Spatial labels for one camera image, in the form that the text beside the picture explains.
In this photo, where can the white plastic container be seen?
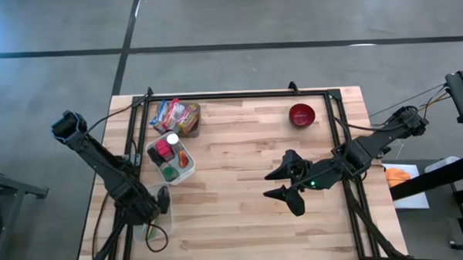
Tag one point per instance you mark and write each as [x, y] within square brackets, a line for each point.
[441, 164]

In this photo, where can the black equipment cart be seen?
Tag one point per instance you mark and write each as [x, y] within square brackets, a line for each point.
[462, 95]

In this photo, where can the small black container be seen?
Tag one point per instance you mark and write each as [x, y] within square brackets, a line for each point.
[154, 156]

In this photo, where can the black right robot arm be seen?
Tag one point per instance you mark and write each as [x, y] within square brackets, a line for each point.
[371, 144]

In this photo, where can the blue and white packet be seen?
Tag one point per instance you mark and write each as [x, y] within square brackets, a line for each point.
[159, 114]

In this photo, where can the orange object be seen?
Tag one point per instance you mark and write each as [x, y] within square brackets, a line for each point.
[397, 177]

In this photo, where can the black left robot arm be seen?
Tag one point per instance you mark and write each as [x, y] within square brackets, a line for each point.
[101, 161]

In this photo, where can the white plastic bin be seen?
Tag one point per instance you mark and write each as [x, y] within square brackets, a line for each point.
[190, 168]

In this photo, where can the pink and green ramen packet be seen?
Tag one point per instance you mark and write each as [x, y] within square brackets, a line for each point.
[189, 118]

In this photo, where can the red noodle packet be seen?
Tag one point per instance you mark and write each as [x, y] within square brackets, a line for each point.
[175, 114]

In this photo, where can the red labelled container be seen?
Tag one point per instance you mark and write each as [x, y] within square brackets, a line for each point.
[163, 149]

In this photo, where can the glass jar with yellow label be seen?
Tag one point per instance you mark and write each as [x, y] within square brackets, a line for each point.
[183, 159]

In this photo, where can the grey metal stand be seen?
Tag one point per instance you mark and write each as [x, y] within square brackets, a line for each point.
[21, 189]

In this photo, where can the black bowl with red interior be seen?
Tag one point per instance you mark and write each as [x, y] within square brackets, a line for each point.
[302, 115]

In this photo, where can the clear plastic tray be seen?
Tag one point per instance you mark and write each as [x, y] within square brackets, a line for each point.
[169, 221]

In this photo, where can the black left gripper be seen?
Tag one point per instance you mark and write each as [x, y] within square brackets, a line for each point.
[141, 208]

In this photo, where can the spice jar with white lid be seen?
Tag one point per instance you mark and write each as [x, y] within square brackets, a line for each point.
[172, 139]

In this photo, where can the black table frame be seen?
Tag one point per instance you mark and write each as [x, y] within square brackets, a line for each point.
[234, 95]

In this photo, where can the white paper sheet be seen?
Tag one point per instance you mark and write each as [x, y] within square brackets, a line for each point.
[415, 201]

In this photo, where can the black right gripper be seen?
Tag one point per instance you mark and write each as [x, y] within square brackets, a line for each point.
[304, 173]

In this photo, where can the clear plastic bin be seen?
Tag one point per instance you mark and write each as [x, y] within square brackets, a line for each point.
[196, 127]

